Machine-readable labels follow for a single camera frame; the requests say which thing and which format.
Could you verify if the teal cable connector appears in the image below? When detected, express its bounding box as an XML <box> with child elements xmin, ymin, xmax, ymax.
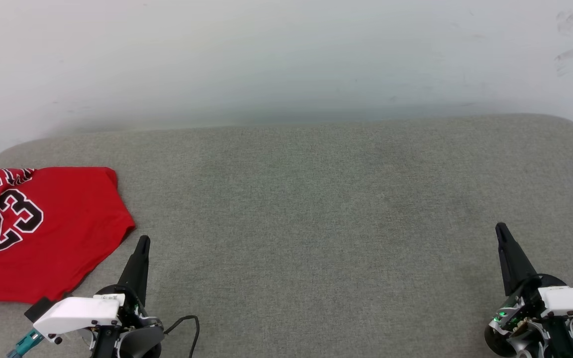
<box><xmin>7</xmin><ymin>329</ymin><xmax>44</xmax><ymax>358</ymax></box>

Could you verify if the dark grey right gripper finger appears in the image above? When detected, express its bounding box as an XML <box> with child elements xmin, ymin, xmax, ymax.
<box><xmin>495</xmin><ymin>222</ymin><xmax>539</xmax><ymax>298</ymax></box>

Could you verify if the thin black cable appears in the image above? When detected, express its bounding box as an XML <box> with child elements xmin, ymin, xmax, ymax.
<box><xmin>164</xmin><ymin>315</ymin><xmax>200</xmax><ymax>358</ymax></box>

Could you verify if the red basketball jersey number 23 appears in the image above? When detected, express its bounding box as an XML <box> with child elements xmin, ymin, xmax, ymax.
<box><xmin>0</xmin><ymin>167</ymin><xmax>136</xmax><ymax>310</ymax></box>

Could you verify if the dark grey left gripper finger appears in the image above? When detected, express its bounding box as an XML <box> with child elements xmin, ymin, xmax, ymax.
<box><xmin>116</xmin><ymin>235</ymin><xmax>151</xmax><ymax>305</ymax></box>

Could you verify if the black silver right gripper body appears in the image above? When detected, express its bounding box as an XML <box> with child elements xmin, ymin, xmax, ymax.
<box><xmin>488</xmin><ymin>273</ymin><xmax>569</xmax><ymax>335</ymax></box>

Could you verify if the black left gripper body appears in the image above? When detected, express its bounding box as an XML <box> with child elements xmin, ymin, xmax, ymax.
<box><xmin>96</xmin><ymin>283</ymin><xmax>164</xmax><ymax>335</ymax></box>

